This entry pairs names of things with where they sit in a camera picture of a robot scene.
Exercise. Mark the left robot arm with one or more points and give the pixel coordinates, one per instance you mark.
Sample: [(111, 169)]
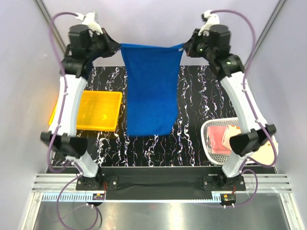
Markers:
[(87, 43)]

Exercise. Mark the orange patterned towel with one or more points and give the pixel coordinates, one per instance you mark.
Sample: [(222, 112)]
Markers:
[(264, 155)]

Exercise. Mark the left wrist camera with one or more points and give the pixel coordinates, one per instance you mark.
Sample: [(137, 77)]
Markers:
[(90, 20)]

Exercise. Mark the controller board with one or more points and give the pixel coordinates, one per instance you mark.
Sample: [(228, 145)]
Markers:
[(228, 198), (98, 196)]

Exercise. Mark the aluminium frame post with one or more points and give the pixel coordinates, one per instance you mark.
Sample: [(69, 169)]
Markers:
[(268, 26), (55, 39)]

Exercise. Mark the left aluminium frame post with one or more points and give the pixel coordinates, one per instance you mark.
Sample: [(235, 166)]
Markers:
[(55, 39)]

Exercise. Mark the right controller board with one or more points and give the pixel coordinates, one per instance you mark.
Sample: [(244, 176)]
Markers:
[(228, 198)]

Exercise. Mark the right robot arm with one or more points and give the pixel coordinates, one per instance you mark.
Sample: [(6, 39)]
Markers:
[(213, 44)]

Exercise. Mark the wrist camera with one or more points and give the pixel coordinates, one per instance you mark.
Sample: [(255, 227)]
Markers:
[(90, 20), (210, 19)]

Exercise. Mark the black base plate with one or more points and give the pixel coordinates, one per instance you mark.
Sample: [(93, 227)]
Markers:
[(153, 184)]

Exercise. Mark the right aluminium frame post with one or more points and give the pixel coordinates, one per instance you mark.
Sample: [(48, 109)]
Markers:
[(268, 26)]

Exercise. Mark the blue towel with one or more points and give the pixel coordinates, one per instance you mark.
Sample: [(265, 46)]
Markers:
[(152, 74)]

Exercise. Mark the white plastic basket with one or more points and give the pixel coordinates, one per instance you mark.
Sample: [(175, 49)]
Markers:
[(216, 159)]

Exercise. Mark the left controller board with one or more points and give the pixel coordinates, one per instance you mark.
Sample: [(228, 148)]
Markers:
[(98, 196)]

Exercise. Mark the pink white towel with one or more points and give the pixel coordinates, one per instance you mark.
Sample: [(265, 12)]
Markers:
[(215, 134)]

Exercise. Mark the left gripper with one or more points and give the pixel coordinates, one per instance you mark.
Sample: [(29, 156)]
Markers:
[(111, 46)]

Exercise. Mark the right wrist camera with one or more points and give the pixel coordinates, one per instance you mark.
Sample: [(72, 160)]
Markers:
[(210, 19)]

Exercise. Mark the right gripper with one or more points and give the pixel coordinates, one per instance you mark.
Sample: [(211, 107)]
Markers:
[(189, 46)]

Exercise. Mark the yellow plastic bin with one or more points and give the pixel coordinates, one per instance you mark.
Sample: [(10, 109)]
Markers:
[(99, 111)]

